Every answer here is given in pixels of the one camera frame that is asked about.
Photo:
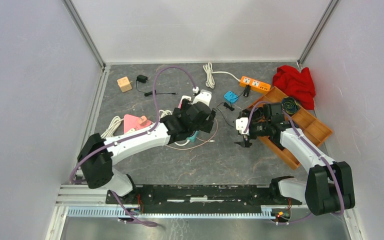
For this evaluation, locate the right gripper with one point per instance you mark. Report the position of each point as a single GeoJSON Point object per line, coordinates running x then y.
{"type": "Point", "coordinates": [245, 143]}

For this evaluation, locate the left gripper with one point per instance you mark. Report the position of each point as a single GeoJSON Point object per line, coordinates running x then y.
{"type": "Point", "coordinates": [206, 126]}

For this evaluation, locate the teal power strip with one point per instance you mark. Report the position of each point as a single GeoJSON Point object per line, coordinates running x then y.
{"type": "Point", "coordinates": [193, 137]}

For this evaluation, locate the white usb power strip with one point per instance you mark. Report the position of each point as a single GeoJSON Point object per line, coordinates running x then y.
{"type": "Point", "coordinates": [184, 97]}

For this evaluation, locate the blue folding extension socket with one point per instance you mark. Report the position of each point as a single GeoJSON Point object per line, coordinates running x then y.
{"type": "Point", "coordinates": [230, 97]}

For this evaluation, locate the black power adapter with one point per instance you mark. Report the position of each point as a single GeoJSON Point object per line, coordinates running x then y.
{"type": "Point", "coordinates": [246, 91]}

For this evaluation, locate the orange power strip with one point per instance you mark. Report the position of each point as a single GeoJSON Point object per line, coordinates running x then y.
{"type": "Point", "coordinates": [255, 85]}

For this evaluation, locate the small black adapter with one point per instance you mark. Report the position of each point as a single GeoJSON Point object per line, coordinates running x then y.
{"type": "Point", "coordinates": [142, 78]}

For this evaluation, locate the wooden cube adapter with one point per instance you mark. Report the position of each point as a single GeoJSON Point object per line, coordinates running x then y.
{"type": "Point", "coordinates": [124, 84]}

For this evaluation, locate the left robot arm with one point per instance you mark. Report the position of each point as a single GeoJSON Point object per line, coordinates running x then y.
{"type": "Point", "coordinates": [99, 155]}

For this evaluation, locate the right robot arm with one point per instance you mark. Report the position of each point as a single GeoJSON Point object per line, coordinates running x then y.
{"type": "Point", "coordinates": [329, 187]}

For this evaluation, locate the red cloth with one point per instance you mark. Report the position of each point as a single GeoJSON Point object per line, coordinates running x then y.
{"type": "Point", "coordinates": [296, 84]}

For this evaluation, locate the pink square power strip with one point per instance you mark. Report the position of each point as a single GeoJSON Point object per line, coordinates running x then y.
{"type": "Point", "coordinates": [133, 123]}

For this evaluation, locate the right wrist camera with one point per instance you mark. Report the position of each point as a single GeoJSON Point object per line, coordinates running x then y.
{"type": "Point", "coordinates": [241, 125]}

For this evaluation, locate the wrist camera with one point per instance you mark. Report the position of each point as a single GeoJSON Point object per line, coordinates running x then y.
{"type": "Point", "coordinates": [203, 97]}
{"type": "Point", "coordinates": [241, 125]}

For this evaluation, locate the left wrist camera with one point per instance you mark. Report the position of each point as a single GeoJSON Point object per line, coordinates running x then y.
{"type": "Point", "coordinates": [203, 97]}

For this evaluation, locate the dark green ring object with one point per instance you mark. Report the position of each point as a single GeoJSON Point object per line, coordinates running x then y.
{"type": "Point", "coordinates": [290, 105]}

